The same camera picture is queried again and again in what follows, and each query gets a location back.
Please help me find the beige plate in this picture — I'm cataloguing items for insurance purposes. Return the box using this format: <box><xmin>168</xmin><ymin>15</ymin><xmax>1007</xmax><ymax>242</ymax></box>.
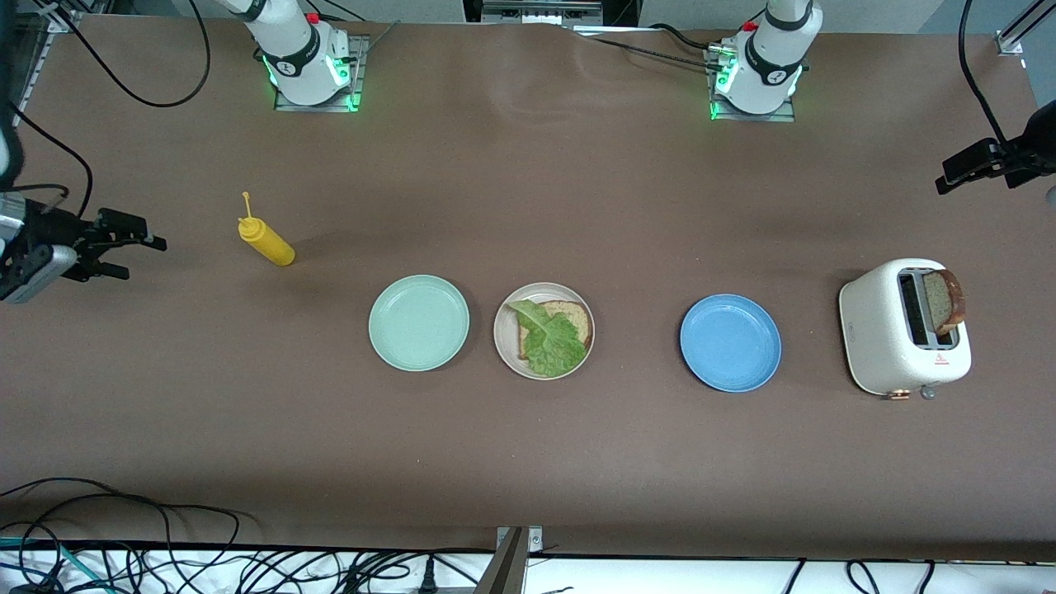
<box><xmin>493</xmin><ymin>282</ymin><xmax>596</xmax><ymax>381</ymax></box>

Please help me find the black and silver control box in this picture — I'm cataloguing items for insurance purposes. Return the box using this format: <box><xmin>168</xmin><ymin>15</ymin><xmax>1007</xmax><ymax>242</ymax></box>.
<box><xmin>462</xmin><ymin>0</ymin><xmax>640</xmax><ymax>30</ymax></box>

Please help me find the mint green plate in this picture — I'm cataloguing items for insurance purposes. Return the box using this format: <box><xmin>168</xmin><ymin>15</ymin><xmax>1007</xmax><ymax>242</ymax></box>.
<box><xmin>368</xmin><ymin>275</ymin><xmax>471</xmax><ymax>373</ymax></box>

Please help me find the brown bread slice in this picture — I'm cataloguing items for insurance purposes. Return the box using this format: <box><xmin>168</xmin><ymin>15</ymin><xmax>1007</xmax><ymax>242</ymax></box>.
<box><xmin>922</xmin><ymin>269</ymin><xmax>966</xmax><ymax>336</ymax></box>
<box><xmin>518</xmin><ymin>300</ymin><xmax>595</xmax><ymax>361</ymax></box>

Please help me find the yellow mustard squeeze bottle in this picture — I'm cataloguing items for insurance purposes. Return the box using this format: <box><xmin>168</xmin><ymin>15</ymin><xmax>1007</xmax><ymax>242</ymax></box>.
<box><xmin>238</xmin><ymin>191</ymin><xmax>296</xmax><ymax>267</ymax></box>

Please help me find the blue plate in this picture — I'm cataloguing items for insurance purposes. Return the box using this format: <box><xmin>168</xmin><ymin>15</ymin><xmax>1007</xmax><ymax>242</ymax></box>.
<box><xmin>680</xmin><ymin>294</ymin><xmax>783</xmax><ymax>394</ymax></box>

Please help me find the teal cable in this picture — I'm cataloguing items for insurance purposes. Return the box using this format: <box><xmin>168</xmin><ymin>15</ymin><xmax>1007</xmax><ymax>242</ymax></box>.
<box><xmin>0</xmin><ymin>536</ymin><xmax>112</xmax><ymax>594</ymax></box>

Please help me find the dark metal profile bar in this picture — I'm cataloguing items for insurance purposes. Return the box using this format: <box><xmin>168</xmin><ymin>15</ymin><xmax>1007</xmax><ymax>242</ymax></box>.
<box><xmin>473</xmin><ymin>528</ymin><xmax>529</xmax><ymax>594</ymax></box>

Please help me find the small metal bracket plate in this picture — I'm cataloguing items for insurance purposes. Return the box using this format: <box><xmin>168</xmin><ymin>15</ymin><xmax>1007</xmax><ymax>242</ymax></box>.
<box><xmin>495</xmin><ymin>526</ymin><xmax>545</xmax><ymax>555</ymax></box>

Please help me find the grey metal base plate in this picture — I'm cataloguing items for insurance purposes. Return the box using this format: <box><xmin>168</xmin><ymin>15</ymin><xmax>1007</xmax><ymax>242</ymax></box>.
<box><xmin>274</xmin><ymin>35</ymin><xmax>369</xmax><ymax>113</ymax></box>
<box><xmin>708</xmin><ymin>45</ymin><xmax>797</xmax><ymax>123</ymax></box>

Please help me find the white two-slot toaster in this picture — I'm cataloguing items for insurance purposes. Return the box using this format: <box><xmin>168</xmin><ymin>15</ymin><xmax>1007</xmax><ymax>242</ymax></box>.
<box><xmin>838</xmin><ymin>258</ymin><xmax>973</xmax><ymax>402</ymax></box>

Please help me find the green lettuce leaf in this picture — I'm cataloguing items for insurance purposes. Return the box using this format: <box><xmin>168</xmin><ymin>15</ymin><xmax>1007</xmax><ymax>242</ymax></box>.
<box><xmin>507</xmin><ymin>299</ymin><xmax>588</xmax><ymax>379</ymax></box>

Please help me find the black braided cable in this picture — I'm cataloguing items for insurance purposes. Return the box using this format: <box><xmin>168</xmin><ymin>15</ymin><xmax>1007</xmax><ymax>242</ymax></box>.
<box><xmin>587</xmin><ymin>33</ymin><xmax>719</xmax><ymax>71</ymax></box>

